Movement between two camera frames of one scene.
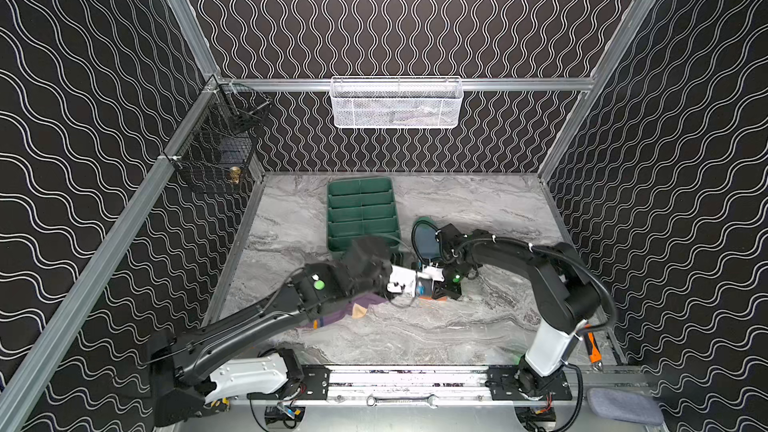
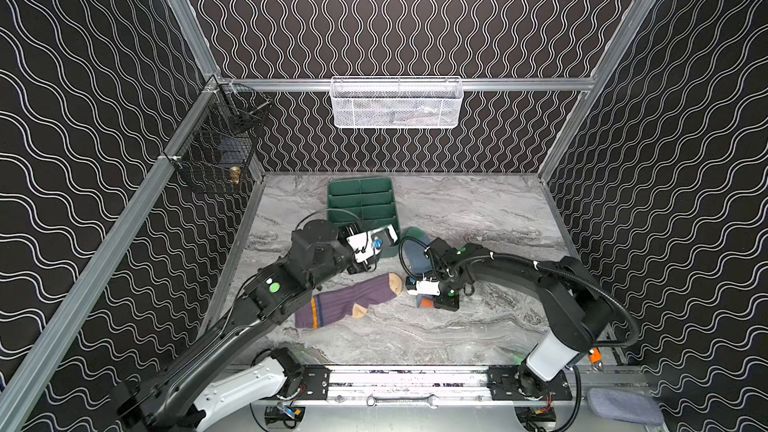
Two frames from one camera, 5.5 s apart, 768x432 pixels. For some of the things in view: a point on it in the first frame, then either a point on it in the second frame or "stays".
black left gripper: x=378 y=276 to x=354 y=260
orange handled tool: x=595 y=355 stays
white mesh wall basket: x=397 y=102 stays
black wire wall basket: x=217 y=148 stays
